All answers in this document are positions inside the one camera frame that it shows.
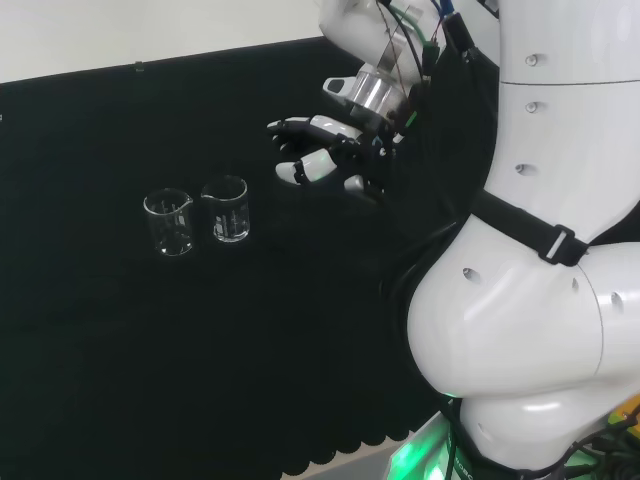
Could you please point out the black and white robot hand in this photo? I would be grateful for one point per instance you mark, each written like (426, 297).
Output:
(350, 150)

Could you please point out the clear glass beaker with print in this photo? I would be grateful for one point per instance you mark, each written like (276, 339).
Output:
(170, 225)
(227, 215)

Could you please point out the black bench cloth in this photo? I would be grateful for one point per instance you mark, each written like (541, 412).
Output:
(250, 325)

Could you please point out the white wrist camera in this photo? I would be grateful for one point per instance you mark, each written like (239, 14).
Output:
(337, 86)

